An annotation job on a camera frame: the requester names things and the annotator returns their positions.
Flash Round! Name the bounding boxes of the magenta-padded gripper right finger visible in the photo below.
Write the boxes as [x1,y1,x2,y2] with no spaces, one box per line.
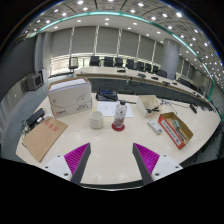
[132,142,184,186]

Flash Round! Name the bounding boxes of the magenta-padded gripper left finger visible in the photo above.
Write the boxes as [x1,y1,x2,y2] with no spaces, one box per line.
[41,142,92,186]

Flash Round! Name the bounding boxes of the clear plastic drink bottle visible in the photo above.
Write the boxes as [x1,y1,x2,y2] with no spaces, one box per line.
[112,99,128,129]

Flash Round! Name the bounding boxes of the small white box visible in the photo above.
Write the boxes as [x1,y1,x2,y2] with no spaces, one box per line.
[147,119,164,136]

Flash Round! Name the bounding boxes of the red-edged cardboard box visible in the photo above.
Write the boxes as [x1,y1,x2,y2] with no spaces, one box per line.
[157,111,194,150]

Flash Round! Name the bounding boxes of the flat round red coaster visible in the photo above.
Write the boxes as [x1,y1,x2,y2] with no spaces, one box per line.
[111,122,126,132]

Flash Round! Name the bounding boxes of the white ceramic cup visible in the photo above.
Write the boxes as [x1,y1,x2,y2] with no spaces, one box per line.
[89,110,105,130]

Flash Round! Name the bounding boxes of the white desk organizer box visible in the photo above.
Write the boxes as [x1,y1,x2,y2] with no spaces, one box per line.
[136,94,163,118]

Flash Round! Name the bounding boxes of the white copy paper carton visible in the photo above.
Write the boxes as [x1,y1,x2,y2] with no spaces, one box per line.
[47,77,93,119]

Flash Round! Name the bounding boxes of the black desk phone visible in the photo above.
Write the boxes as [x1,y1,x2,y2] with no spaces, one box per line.
[95,87,119,102]

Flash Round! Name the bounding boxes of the long curved conference table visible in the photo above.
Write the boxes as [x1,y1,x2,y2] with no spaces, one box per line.
[74,65,214,108]

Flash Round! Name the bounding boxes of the grey box monitor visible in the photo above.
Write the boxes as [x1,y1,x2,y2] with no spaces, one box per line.
[25,72,44,92]

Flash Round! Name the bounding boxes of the black office chairs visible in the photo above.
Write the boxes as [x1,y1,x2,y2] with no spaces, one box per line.
[68,55,188,84]

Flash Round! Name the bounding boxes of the recessed ceiling lights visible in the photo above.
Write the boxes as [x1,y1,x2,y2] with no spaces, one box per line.
[19,0,224,94]

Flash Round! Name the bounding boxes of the black phone cable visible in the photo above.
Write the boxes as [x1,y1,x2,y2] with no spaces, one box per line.
[117,99,138,105]

